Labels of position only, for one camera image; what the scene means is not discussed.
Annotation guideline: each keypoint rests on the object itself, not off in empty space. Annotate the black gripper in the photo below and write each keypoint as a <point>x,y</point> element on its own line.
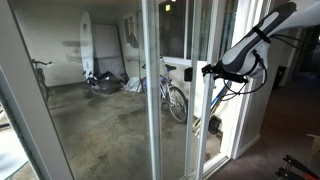
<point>233,77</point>

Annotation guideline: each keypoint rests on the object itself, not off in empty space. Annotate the white framed sliding glass door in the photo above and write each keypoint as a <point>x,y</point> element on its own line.
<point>203,133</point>

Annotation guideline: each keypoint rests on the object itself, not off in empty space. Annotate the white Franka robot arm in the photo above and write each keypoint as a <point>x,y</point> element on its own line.
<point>246,50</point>

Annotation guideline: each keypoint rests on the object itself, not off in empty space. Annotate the white door jamb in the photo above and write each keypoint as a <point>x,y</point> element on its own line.
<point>238,133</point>

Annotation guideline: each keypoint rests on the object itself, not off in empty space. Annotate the white fixed glass door panel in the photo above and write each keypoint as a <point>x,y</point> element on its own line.
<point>156,116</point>

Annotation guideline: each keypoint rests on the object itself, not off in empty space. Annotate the blue pole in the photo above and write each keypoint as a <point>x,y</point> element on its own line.
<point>221,94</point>

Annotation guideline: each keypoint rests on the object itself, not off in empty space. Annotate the blue and white bicycle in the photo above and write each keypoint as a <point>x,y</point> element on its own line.
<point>170,67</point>

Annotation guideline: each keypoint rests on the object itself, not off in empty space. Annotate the white framed window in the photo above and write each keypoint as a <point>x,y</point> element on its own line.
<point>171,30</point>

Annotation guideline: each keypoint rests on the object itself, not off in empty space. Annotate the black dustpan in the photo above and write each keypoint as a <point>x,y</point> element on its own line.
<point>215,125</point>

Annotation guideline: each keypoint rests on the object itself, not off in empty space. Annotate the white plastic bag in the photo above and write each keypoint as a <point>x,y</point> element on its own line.
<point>133,85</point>

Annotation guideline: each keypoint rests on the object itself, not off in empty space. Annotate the black garbage bag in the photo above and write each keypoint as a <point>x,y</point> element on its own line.
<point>110,83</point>

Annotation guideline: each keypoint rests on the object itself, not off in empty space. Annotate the white leaning board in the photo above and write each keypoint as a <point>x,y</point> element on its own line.
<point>106,46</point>

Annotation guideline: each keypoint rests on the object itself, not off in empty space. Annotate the cardboard box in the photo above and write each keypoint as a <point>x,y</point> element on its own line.
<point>315,145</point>

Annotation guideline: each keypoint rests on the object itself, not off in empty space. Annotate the white surfboard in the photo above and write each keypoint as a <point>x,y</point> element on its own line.
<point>86,43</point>

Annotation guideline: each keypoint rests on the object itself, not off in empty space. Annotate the red bicycle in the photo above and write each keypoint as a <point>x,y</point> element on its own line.
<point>42,83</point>

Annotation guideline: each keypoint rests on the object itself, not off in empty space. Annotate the black wall box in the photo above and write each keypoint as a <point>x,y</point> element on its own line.
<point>188,74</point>

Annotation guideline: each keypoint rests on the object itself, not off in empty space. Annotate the yellow lit wall lamp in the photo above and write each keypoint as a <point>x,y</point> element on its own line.
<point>167,7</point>

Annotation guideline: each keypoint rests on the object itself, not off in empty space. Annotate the dark wall picture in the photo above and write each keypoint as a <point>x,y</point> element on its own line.
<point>130,33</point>

